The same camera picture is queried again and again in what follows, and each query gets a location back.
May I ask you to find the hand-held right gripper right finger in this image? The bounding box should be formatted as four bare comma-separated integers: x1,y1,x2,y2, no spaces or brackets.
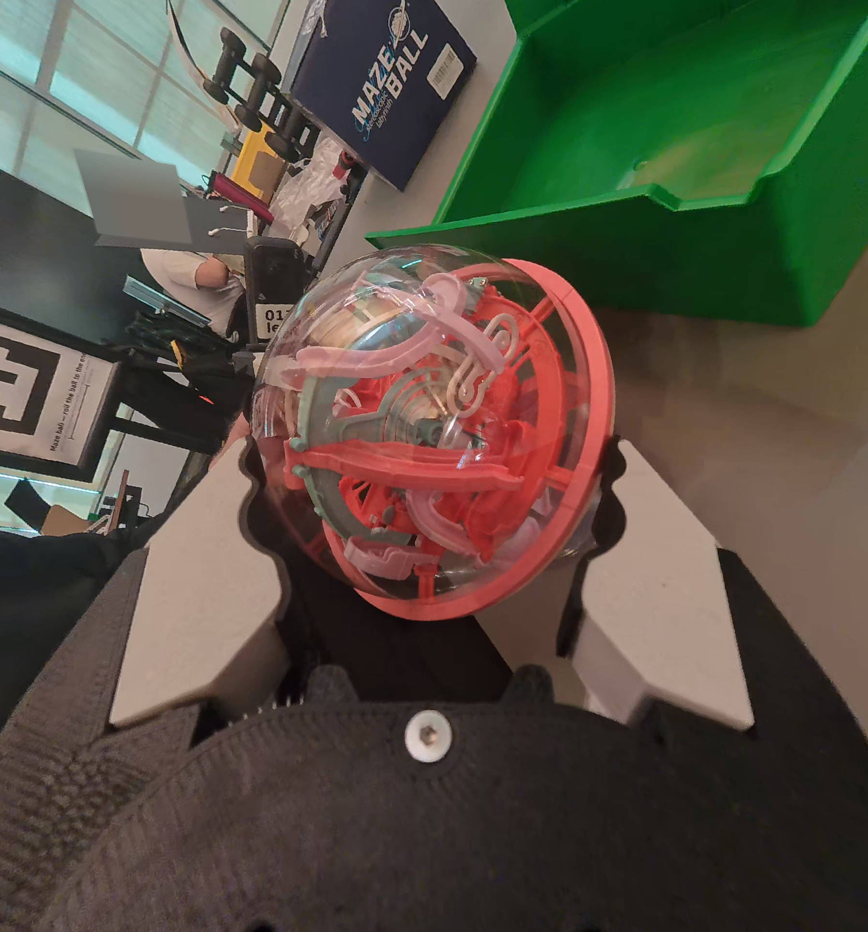
556,435,756,732

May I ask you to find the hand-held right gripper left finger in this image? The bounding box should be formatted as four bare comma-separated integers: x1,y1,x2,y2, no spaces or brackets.
108,437,296,729

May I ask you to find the clear red maze ball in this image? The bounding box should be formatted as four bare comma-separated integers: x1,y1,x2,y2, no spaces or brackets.
248,244,615,621

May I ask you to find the clear plastic bag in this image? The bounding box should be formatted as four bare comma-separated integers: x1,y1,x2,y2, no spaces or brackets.
270,138,365,241

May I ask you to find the yellow cardboard box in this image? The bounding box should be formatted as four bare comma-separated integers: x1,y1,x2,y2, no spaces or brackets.
231,127,289,192

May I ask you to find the black bag yellow tag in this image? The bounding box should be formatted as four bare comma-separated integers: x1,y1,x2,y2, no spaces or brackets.
124,313,260,452

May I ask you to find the black dumbbell rack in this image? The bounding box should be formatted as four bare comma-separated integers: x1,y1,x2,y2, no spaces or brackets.
201,28,318,157

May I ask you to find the blue cardboard box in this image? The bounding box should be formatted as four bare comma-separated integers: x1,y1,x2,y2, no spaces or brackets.
288,0,478,192

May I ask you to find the framed black white marker sign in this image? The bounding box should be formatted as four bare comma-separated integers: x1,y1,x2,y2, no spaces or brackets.
0,295,125,482

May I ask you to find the green plastic bin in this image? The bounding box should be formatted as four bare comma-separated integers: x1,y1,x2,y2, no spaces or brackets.
366,0,868,329

